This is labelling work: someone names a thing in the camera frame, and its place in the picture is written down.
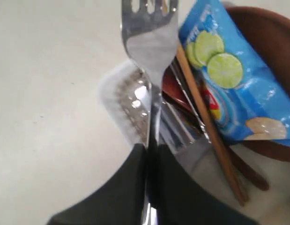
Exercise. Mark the dark red wooden spoon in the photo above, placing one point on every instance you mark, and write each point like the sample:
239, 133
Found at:
250, 173

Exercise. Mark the brown wooden plate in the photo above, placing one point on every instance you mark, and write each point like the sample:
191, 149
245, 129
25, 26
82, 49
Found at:
276, 37

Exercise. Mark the blue chips bag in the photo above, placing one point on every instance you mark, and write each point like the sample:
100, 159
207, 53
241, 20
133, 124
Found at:
245, 99

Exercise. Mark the white perforated plastic basket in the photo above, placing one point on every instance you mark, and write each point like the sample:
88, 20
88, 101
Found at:
125, 95

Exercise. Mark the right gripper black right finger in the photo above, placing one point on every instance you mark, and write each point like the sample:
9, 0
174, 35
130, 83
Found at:
183, 202

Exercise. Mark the silver table knife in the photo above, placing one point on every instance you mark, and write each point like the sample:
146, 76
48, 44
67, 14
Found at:
187, 93

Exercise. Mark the wooden chopstick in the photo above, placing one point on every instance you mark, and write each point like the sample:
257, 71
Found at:
213, 135

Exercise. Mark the stainless steel cup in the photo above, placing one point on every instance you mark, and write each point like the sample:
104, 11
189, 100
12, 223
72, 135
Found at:
180, 128

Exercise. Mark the silver metal fork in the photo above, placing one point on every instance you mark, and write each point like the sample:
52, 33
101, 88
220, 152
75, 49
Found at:
150, 41

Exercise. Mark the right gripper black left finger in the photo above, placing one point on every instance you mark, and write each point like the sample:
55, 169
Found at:
119, 201

